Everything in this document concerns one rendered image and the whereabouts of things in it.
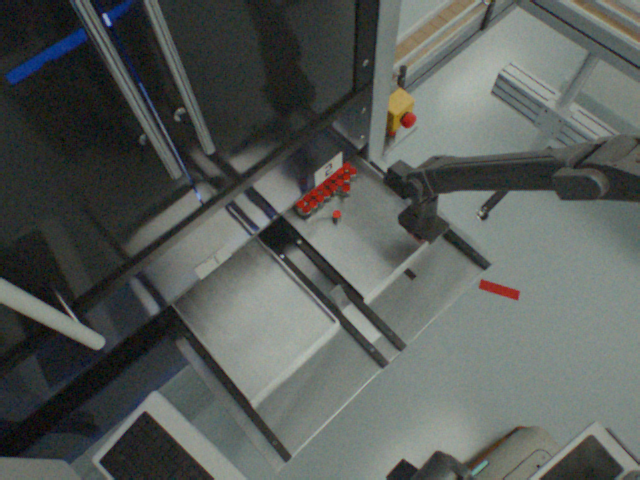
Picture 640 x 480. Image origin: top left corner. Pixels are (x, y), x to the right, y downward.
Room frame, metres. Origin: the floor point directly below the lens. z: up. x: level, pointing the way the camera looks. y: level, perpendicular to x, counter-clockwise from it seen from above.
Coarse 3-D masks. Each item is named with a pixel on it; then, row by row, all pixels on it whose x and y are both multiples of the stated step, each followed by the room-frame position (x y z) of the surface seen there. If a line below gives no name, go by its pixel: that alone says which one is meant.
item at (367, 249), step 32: (352, 160) 0.76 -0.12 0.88; (352, 192) 0.66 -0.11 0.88; (384, 192) 0.65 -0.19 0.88; (288, 224) 0.58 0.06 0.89; (320, 224) 0.58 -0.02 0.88; (352, 224) 0.57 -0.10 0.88; (384, 224) 0.56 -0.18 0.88; (320, 256) 0.48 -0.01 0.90; (352, 256) 0.48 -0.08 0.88; (384, 256) 0.47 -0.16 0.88; (352, 288) 0.39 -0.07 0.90
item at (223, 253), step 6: (216, 252) 0.46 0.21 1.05; (222, 252) 0.46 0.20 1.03; (228, 252) 0.47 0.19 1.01; (210, 258) 0.45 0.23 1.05; (222, 258) 0.46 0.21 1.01; (204, 264) 0.44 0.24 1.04; (210, 264) 0.44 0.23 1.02; (216, 264) 0.45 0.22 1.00; (198, 270) 0.42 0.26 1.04; (204, 270) 0.43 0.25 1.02; (210, 270) 0.44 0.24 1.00; (204, 276) 0.43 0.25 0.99
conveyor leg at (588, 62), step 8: (584, 56) 1.09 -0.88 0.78; (592, 56) 1.07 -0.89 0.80; (584, 64) 1.08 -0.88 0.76; (592, 64) 1.07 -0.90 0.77; (576, 72) 1.09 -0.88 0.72; (584, 72) 1.07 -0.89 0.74; (576, 80) 1.08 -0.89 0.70; (584, 80) 1.07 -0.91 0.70; (568, 88) 1.08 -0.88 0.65; (576, 88) 1.07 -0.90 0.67; (560, 96) 1.10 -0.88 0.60; (568, 96) 1.07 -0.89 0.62; (576, 96) 1.07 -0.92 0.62; (560, 104) 1.08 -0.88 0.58; (568, 104) 1.07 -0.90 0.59; (536, 136) 1.10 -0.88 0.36; (544, 136) 1.07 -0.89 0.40; (536, 144) 1.08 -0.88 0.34; (544, 144) 1.07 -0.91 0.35
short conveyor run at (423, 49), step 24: (456, 0) 1.23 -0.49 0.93; (480, 0) 1.18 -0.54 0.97; (504, 0) 1.21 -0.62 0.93; (432, 24) 1.15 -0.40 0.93; (456, 24) 1.13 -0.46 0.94; (480, 24) 1.15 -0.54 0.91; (408, 48) 1.07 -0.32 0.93; (432, 48) 1.06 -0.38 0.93; (456, 48) 1.10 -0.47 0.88; (408, 72) 0.98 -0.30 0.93; (432, 72) 1.04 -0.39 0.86
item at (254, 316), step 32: (256, 256) 0.51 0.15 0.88; (192, 288) 0.44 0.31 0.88; (224, 288) 0.43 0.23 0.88; (256, 288) 0.43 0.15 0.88; (288, 288) 0.42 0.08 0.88; (192, 320) 0.36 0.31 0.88; (224, 320) 0.36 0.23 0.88; (256, 320) 0.35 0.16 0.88; (288, 320) 0.34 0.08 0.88; (320, 320) 0.33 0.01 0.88; (224, 352) 0.28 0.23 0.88; (256, 352) 0.27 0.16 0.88; (288, 352) 0.26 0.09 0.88; (256, 384) 0.20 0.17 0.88
